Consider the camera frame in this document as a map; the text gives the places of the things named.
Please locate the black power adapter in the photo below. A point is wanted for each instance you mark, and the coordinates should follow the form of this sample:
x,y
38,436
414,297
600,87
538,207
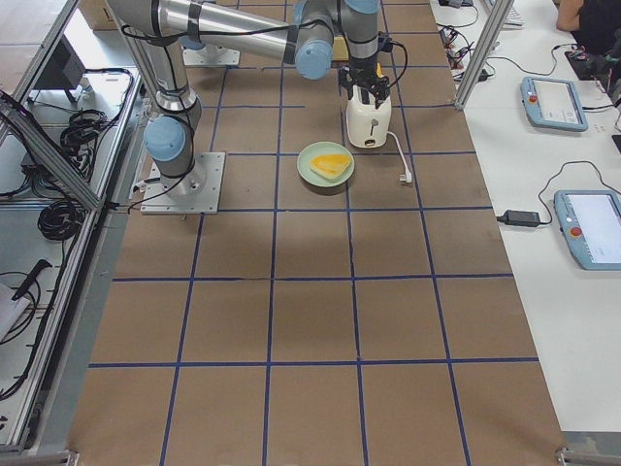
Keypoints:
x,y
519,218

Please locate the triangular bread on plate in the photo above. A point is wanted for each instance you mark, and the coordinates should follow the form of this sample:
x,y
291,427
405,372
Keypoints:
x,y
330,166

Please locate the teach pendant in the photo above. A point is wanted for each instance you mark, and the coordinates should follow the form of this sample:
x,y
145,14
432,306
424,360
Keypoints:
x,y
553,104
590,222

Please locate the wooden box in basket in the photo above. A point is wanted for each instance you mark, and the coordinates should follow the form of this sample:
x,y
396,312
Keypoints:
x,y
340,50

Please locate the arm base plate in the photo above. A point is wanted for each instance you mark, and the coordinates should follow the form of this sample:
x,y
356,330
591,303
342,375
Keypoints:
x,y
198,193
193,59

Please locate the near teach pendant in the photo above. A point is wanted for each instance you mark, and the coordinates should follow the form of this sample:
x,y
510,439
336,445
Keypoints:
x,y
590,222

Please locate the green plate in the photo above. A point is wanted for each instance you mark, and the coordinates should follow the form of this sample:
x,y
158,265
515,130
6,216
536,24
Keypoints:
x,y
308,153

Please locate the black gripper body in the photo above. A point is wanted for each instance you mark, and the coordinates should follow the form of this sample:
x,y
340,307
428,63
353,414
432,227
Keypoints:
x,y
362,66

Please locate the far teach pendant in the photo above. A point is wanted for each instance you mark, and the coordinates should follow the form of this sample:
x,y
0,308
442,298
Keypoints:
x,y
553,104

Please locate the person at desk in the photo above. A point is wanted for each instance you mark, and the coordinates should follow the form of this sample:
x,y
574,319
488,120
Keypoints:
x,y
592,23

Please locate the cardboard box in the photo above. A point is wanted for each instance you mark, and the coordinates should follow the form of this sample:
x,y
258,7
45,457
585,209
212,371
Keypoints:
x,y
98,15

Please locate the white toaster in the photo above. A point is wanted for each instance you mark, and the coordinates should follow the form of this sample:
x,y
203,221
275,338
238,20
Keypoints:
x,y
367,125

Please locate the aluminium frame post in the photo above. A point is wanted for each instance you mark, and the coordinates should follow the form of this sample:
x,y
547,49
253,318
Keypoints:
x,y
486,40

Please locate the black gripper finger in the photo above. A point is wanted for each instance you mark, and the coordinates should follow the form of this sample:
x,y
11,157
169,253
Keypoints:
x,y
377,99
364,96

